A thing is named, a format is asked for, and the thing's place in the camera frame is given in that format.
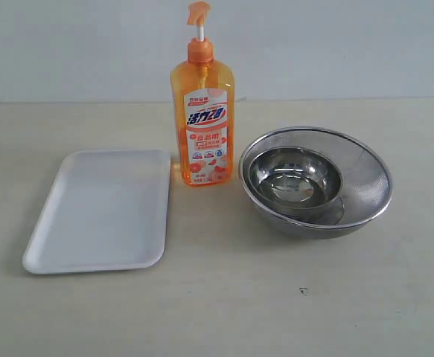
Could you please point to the orange dish soap pump bottle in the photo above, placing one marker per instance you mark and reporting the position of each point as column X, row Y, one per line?
column 203, row 101

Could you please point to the small stainless steel bowl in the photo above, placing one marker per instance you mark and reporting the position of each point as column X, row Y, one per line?
column 295, row 181

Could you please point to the steel mesh colander basket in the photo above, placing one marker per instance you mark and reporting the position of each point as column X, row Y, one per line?
column 366, row 189

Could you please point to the white rectangular plastic tray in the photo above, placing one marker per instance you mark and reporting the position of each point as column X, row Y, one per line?
column 106, row 211

